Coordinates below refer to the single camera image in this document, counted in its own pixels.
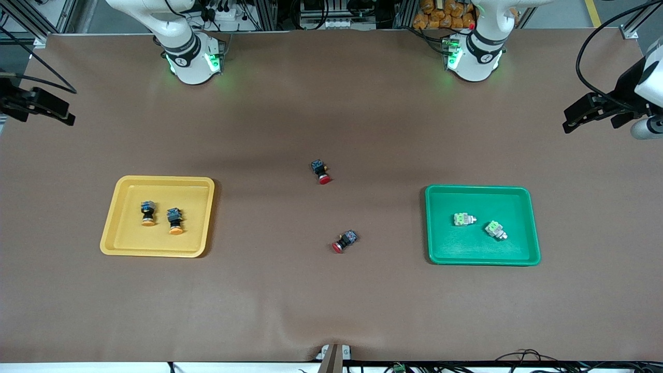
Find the brown table cover mat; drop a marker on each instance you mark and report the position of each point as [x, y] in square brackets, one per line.
[331, 290]

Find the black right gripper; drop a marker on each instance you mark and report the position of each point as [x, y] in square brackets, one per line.
[10, 98]

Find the yellow plastic tray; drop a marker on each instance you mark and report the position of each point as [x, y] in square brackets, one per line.
[124, 238]

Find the small green connector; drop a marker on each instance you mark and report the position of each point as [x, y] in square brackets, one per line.
[399, 368]

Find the aluminium frame profile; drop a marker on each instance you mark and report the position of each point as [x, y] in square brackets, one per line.
[629, 32]
[40, 41]

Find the green square push button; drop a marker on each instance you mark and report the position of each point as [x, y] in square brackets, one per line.
[462, 219]
[495, 229]

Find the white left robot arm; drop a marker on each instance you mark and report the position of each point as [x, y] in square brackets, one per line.
[481, 52]

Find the pile of orange objects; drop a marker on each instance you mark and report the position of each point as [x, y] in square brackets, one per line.
[440, 15]

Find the yellow mushroom push button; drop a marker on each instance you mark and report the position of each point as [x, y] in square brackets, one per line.
[175, 221]
[148, 213]

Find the green plastic tray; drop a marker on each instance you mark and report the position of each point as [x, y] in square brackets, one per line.
[445, 243]

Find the metal table clamp bracket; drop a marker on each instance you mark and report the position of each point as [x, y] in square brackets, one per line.
[334, 357]

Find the white power strip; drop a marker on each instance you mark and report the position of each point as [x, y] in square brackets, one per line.
[225, 13]

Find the red mushroom push button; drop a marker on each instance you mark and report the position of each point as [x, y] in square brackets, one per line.
[345, 241]
[321, 171]

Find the aluminium frame post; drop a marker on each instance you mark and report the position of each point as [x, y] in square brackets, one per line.
[268, 13]
[404, 13]

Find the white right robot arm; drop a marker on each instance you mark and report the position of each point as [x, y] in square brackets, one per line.
[186, 57]

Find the grey electronics box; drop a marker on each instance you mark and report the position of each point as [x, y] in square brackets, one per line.
[331, 23]

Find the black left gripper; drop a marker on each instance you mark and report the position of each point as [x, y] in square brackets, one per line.
[624, 87]

